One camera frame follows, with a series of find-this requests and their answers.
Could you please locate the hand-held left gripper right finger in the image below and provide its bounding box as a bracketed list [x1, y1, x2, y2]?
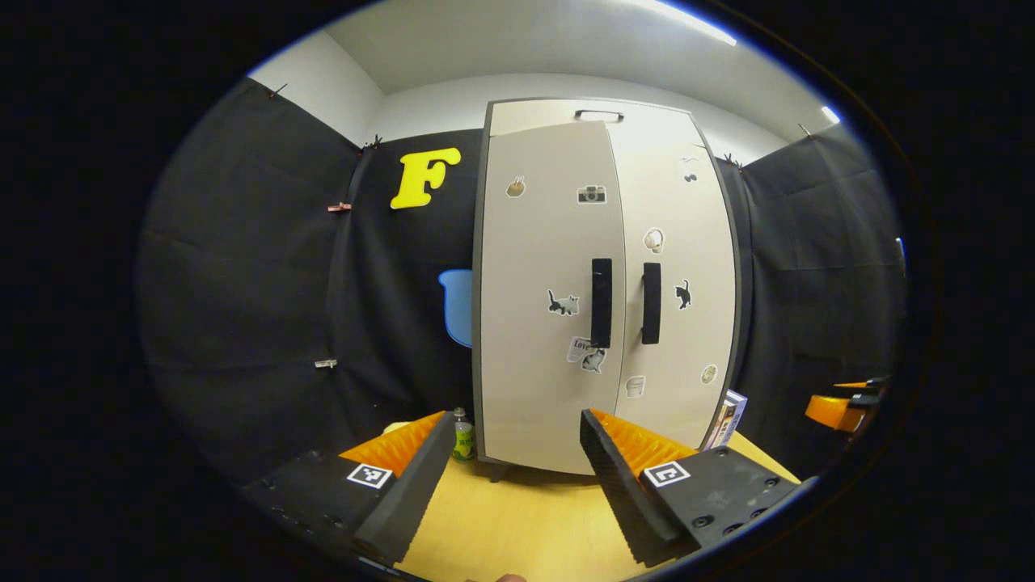
[580, 408, 817, 567]

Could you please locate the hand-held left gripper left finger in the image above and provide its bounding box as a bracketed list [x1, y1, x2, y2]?
[243, 411, 458, 567]

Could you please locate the white shoe cabinet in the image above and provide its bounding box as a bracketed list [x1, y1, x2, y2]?
[471, 97, 749, 478]

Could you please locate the white shoe cabinet door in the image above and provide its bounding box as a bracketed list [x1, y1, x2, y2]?
[481, 121, 627, 476]
[608, 121, 738, 449]

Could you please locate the white cabinet drawer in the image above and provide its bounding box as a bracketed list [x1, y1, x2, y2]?
[489, 99, 704, 140]

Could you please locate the green drink bottle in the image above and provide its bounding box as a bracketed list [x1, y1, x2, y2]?
[452, 408, 476, 463]

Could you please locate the colourful printed box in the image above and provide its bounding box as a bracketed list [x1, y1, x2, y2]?
[702, 390, 749, 451]

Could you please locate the black backdrop cloth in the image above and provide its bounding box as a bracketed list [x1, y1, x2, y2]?
[136, 77, 910, 486]

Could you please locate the long ceiling light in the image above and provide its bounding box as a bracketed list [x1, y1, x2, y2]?
[631, 0, 738, 47]

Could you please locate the black door handle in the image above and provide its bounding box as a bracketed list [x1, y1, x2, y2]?
[641, 263, 662, 345]
[590, 259, 613, 349]

